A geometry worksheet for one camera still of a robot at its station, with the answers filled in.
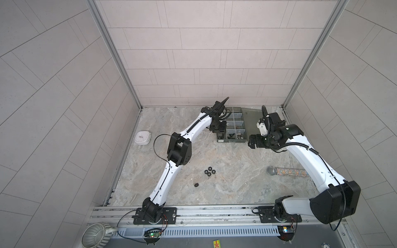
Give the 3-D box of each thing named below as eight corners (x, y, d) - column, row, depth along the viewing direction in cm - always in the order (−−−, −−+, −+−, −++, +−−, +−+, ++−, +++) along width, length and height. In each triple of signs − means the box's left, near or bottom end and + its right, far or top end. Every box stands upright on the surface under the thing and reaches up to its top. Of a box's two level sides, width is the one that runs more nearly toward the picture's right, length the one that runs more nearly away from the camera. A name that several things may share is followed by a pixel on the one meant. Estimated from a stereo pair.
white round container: (134, 145, 96) (132, 142, 94) (138, 133, 102) (136, 130, 100) (148, 145, 96) (147, 142, 94) (152, 133, 102) (150, 130, 100)
